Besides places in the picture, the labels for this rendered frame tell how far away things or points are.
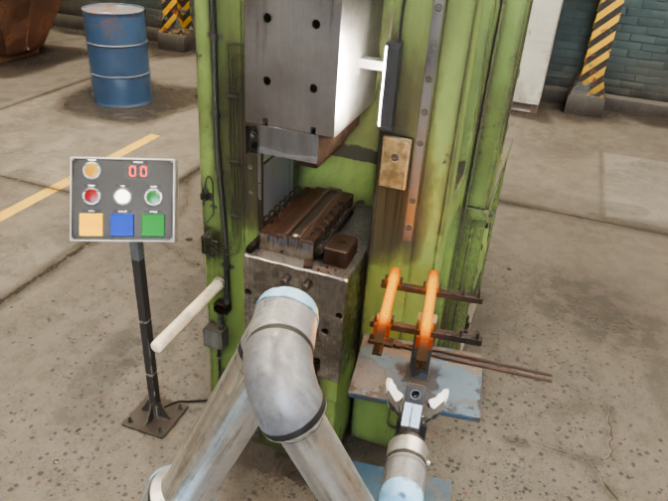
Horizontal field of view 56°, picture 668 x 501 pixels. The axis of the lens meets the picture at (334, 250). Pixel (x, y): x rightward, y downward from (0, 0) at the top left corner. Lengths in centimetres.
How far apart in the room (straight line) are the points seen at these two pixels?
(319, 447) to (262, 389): 14
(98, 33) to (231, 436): 555
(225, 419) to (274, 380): 25
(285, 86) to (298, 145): 18
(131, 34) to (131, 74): 37
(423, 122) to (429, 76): 14
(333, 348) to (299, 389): 123
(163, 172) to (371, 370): 95
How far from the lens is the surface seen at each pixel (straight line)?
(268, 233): 216
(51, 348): 337
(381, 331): 171
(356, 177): 248
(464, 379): 205
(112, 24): 645
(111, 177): 221
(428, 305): 185
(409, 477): 136
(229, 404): 119
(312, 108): 191
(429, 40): 191
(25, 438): 295
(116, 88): 659
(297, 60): 189
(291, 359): 100
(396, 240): 214
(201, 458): 131
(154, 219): 217
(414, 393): 145
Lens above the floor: 203
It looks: 30 degrees down
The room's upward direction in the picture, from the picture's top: 4 degrees clockwise
